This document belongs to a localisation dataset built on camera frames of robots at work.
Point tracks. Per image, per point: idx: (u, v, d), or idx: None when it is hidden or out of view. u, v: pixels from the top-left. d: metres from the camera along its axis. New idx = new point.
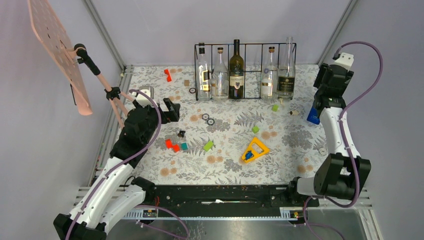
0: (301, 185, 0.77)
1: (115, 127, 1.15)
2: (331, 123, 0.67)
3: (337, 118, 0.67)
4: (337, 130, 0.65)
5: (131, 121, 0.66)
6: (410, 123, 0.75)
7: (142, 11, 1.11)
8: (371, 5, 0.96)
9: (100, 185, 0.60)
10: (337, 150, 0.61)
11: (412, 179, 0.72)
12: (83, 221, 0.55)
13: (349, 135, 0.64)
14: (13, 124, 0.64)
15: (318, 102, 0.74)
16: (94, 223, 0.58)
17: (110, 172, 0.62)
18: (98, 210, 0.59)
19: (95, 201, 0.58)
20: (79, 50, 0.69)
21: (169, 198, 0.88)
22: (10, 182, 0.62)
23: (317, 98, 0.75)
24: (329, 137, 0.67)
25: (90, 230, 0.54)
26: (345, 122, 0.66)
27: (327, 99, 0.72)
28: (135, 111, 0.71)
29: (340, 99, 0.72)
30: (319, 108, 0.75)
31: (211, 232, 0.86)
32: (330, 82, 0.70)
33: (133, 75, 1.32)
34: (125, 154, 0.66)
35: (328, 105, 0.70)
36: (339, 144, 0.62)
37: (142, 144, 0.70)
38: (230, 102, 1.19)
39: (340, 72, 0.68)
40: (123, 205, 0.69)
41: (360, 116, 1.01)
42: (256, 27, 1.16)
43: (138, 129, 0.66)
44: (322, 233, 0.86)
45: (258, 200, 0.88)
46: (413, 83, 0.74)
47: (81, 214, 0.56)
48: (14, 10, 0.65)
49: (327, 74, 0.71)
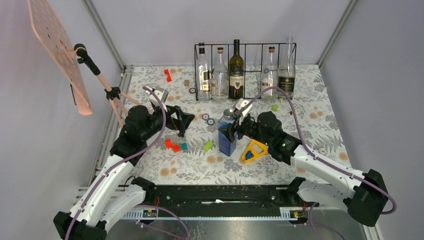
0: (307, 193, 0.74)
1: (115, 127, 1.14)
2: (316, 167, 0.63)
3: (312, 157, 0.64)
4: (327, 168, 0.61)
5: (131, 117, 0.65)
6: (413, 123, 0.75)
7: (143, 12, 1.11)
8: (373, 5, 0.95)
9: (101, 183, 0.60)
10: (350, 186, 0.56)
11: (414, 179, 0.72)
12: (83, 219, 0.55)
13: (336, 163, 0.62)
14: (13, 124, 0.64)
15: (279, 155, 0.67)
16: (95, 220, 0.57)
17: (110, 170, 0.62)
18: (98, 209, 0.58)
19: (94, 198, 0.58)
20: (79, 50, 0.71)
21: (169, 198, 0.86)
22: (10, 182, 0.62)
23: (274, 153, 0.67)
24: (322, 176, 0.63)
25: (91, 227, 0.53)
26: (322, 156, 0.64)
27: (282, 147, 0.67)
28: (136, 108, 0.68)
29: (289, 137, 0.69)
30: (283, 160, 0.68)
31: (211, 232, 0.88)
32: (276, 134, 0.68)
33: (133, 75, 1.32)
34: (125, 153, 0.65)
35: (291, 153, 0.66)
36: (344, 178, 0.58)
37: (143, 142, 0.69)
38: (230, 102, 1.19)
39: (271, 121, 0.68)
40: (123, 204, 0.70)
41: (365, 116, 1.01)
42: (256, 27, 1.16)
43: (139, 126, 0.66)
44: (325, 233, 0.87)
45: (258, 200, 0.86)
46: (416, 84, 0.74)
47: (81, 211, 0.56)
48: (13, 10, 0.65)
49: (264, 129, 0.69)
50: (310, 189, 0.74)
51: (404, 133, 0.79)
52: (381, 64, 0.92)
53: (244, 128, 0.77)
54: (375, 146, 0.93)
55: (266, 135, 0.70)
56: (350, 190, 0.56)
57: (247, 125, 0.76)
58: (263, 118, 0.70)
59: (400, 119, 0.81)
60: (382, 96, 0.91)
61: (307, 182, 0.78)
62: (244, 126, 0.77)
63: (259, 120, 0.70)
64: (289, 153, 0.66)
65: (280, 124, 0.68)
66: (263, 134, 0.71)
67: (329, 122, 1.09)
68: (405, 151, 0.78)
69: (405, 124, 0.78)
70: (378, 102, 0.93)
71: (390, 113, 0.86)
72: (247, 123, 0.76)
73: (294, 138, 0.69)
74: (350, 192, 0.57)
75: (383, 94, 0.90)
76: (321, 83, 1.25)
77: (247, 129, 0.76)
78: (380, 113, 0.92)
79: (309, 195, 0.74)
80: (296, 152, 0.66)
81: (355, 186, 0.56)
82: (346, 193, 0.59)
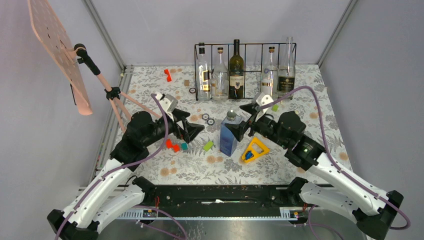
0: (309, 195, 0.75)
1: (115, 127, 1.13)
2: (340, 181, 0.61)
3: (336, 170, 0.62)
4: (351, 184, 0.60)
5: (133, 124, 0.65)
6: (414, 123, 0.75)
7: (143, 12, 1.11)
8: (373, 5, 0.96)
9: (96, 187, 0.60)
10: (373, 207, 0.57)
11: (415, 179, 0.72)
12: (74, 221, 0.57)
13: (359, 179, 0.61)
14: (12, 123, 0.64)
15: (299, 160, 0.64)
16: (87, 223, 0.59)
17: (107, 174, 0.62)
18: (91, 212, 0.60)
19: (87, 202, 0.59)
20: (79, 50, 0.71)
21: (169, 198, 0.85)
22: (10, 181, 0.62)
23: (293, 156, 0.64)
24: (341, 189, 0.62)
25: (79, 231, 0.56)
26: (347, 170, 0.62)
27: (303, 152, 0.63)
28: (139, 114, 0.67)
29: (310, 141, 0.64)
30: (300, 164, 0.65)
31: (210, 232, 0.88)
32: (298, 138, 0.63)
33: (133, 75, 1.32)
34: (125, 158, 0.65)
35: (314, 162, 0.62)
36: (368, 198, 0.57)
37: (143, 148, 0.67)
38: (230, 102, 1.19)
39: (295, 124, 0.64)
40: (117, 206, 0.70)
41: (365, 116, 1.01)
42: (256, 27, 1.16)
43: (140, 133, 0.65)
44: (325, 234, 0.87)
45: (258, 200, 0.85)
46: (417, 84, 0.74)
47: (74, 213, 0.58)
48: (13, 10, 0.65)
49: (285, 132, 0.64)
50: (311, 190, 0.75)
51: (403, 133, 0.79)
52: (381, 65, 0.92)
53: (259, 126, 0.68)
54: (375, 146, 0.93)
55: (287, 138, 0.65)
56: (373, 210, 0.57)
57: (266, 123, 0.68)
58: (285, 120, 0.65)
59: (399, 119, 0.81)
60: (382, 96, 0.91)
61: (310, 184, 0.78)
62: (262, 125, 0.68)
63: (282, 122, 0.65)
64: (311, 161, 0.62)
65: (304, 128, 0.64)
66: (283, 137, 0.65)
67: (329, 122, 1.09)
68: (405, 151, 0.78)
69: (405, 124, 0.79)
70: (378, 102, 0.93)
71: (389, 113, 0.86)
72: (265, 122, 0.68)
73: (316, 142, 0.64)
74: (370, 211, 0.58)
75: (383, 94, 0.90)
76: (321, 83, 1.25)
77: (263, 128, 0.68)
78: (380, 113, 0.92)
79: (311, 198, 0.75)
80: (319, 160, 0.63)
81: (378, 207, 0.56)
82: (364, 210, 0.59)
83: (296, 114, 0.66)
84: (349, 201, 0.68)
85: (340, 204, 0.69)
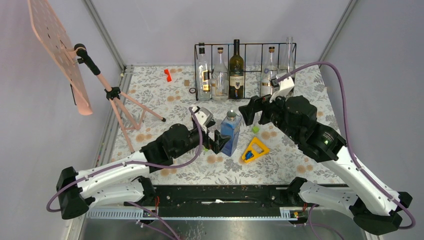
0: (309, 193, 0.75)
1: (115, 127, 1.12)
2: (357, 179, 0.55)
3: (355, 167, 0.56)
4: (368, 184, 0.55)
5: (169, 135, 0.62)
6: (415, 124, 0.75)
7: (144, 12, 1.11)
8: (373, 5, 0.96)
9: (116, 167, 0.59)
10: (386, 209, 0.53)
11: (415, 178, 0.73)
12: (80, 187, 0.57)
13: (375, 179, 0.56)
14: (13, 124, 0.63)
15: (315, 151, 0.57)
16: (88, 194, 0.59)
17: (130, 163, 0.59)
18: (98, 187, 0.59)
19: (101, 176, 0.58)
20: (79, 50, 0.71)
21: (169, 198, 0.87)
22: (10, 182, 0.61)
23: (308, 147, 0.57)
24: (353, 186, 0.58)
25: (78, 200, 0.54)
26: (367, 169, 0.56)
27: (321, 142, 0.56)
28: (178, 127, 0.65)
29: (329, 130, 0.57)
30: (316, 157, 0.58)
31: (211, 232, 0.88)
32: (309, 124, 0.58)
33: (133, 75, 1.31)
34: (152, 159, 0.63)
35: (334, 156, 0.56)
36: (382, 199, 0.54)
37: (170, 159, 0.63)
38: (230, 102, 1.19)
39: (305, 108, 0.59)
40: (118, 193, 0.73)
41: (366, 116, 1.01)
42: (257, 27, 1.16)
43: (171, 143, 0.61)
44: (325, 234, 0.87)
45: (258, 200, 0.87)
46: (417, 85, 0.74)
47: (85, 180, 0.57)
48: (13, 10, 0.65)
49: (293, 117, 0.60)
50: (311, 189, 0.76)
51: (403, 134, 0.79)
52: (381, 65, 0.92)
53: (271, 110, 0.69)
54: (376, 147, 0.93)
55: (297, 125, 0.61)
56: (383, 211, 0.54)
57: (277, 108, 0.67)
58: (292, 104, 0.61)
59: (400, 119, 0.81)
60: (382, 96, 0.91)
61: (309, 184, 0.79)
62: (271, 106, 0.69)
63: (290, 106, 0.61)
64: (330, 155, 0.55)
65: (314, 112, 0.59)
66: (293, 125, 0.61)
67: (329, 122, 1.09)
68: (406, 151, 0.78)
69: (405, 124, 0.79)
70: (378, 102, 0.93)
71: (390, 114, 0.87)
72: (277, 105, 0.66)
73: (333, 130, 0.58)
74: (379, 211, 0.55)
75: (383, 94, 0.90)
76: (321, 83, 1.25)
77: (274, 111, 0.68)
78: (381, 113, 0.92)
79: (310, 197, 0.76)
80: (340, 155, 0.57)
81: (389, 209, 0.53)
82: (372, 208, 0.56)
83: (306, 99, 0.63)
84: (346, 197, 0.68)
85: (337, 200, 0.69)
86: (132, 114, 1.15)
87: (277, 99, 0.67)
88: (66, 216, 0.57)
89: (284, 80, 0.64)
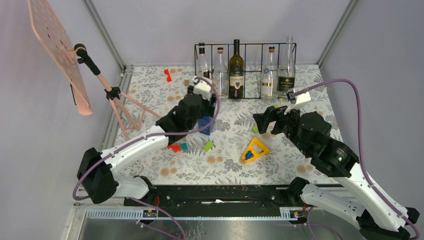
0: (313, 195, 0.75)
1: (115, 127, 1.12)
2: (368, 196, 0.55)
3: (367, 184, 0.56)
4: (379, 201, 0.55)
5: (186, 102, 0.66)
6: (414, 123, 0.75)
7: (144, 13, 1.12)
8: (373, 5, 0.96)
9: (137, 141, 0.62)
10: (395, 225, 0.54)
11: (414, 178, 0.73)
12: (109, 164, 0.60)
13: (385, 194, 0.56)
14: (13, 123, 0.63)
15: (328, 167, 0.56)
16: (116, 171, 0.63)
17: (150, 135, 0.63)
18: (126, 161, 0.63)
19: (127, 152, 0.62)
20: (79, 50, 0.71)
21: (169, 198, 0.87)
22: (10, 182, 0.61)
23: (322, 163, 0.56)
24: (362, 201, 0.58)
25: (109, 175, 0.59)
26: (378, 185, 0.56)
27: (336, 159, 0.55)
28: (192, 95, 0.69)
29: (345, 147, 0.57)
30: (329, 173, 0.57)
31: (210, 232, 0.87)
32: (323, 140, 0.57)
33: (133, 75, 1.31)
34: (170, 129, 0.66)
35: (347, 173, 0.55)
36: (392, 216, 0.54)
37: (186, 128, 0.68)
38: (230, 102, 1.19)
39: (318, 126, 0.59)
40: (131, 185, 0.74)
41: (366, 116, 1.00)
42: (256, 27, 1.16)
43: (188, 111, 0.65)
44: (325, 234, 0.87)
45: (258, 200, 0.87)
46: (417, 85, 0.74)
47: (112, 156, 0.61)
48: (14, 10, 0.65)
49: (307, 133, 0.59)
50: (317, 189, 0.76)
51: (403, 134, 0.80)
52: (382, 65, 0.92)
53: (284, 122, 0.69)
54: (375, 147, 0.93)
55: (311, 141, 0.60)
56: (392, 227, 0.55)
57: (291, 121, 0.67)
58: (306, 121, 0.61)
59: (400, 119, 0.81)
60: (382, 96, 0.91)
61: (311, 186, 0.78)
62: (285, 119, 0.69)
63: (304, 123, 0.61)
64: (344, 172, 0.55)
65: (329, 129, 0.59)
66: (306, 140, 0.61)
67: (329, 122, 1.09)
68: (406, 151, 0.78)
69: (405, 124, 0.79)
70: (378, 102, 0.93)
71: (389, 114, 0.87)
72: (292, 116, 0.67)
73: (346, 146, 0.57)
74: (387, 226, 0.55)
75: (383, 94, 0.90)
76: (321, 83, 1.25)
77: (288, 124, 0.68)
78: (380, 113, 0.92)
79: (312, 200, 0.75)
80: (353, 172, 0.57)
81: (399, 225, 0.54)
82: (380, 222, 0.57)
83: (320, 116, 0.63)
84: (353, 206, 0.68)
85: (343, 208, 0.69)
86: (132, 114, 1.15)
87: (292, 112, 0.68)
88: (96, 197, 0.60)
89: (301, 94, 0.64)
